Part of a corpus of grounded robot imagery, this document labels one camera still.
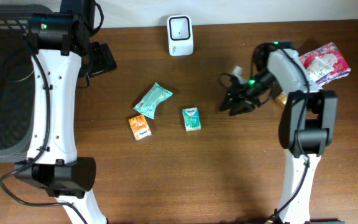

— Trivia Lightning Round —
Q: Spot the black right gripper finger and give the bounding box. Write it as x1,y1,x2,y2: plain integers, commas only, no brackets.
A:
229,104,255,116
219,95,236,111

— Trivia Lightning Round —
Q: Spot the white conditioner tube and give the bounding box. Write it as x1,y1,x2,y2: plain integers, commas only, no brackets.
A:
275,57,334,108

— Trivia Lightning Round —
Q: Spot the teal Kleenex tissue pack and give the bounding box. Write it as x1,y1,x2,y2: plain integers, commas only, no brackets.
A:
182,107,201,132

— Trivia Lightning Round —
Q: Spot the teal wet wipes pack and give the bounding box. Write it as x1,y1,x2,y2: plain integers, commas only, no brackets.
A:
134,83,173,119

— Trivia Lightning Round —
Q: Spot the red purple tissue pack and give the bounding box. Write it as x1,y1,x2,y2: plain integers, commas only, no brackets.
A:
299,42,351,85

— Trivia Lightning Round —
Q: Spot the orange tissue pack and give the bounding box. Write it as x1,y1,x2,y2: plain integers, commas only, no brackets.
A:
129,114,152,141

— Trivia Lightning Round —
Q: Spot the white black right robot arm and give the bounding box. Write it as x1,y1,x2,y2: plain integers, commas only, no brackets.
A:
219,41,337,223

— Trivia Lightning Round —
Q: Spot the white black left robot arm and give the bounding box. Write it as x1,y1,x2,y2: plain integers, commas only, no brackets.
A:
13,1,117,223

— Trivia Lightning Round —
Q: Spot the white barcode scanner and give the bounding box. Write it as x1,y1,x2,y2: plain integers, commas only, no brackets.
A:
167,15,194,57

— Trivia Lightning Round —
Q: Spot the grey plastic mesh basket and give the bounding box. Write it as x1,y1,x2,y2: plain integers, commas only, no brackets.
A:
0,4,51,162

